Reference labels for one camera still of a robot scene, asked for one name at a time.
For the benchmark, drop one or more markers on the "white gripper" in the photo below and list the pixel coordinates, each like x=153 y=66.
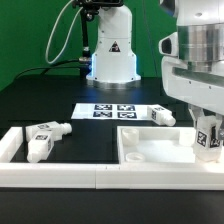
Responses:
x=198 y=89

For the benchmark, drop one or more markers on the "white square tabletop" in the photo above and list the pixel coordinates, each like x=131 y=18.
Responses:
x=157 y=145

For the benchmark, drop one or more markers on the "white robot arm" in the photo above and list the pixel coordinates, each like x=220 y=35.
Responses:
x=193 y=56

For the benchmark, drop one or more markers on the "white sheet with tags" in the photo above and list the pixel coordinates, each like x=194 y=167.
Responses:
x=112 y=111

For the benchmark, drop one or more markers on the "white U-shaped fence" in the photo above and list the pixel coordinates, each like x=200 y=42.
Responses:
x=197 y=176

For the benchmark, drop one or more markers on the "black post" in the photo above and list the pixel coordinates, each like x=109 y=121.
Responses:
x=89 y=10

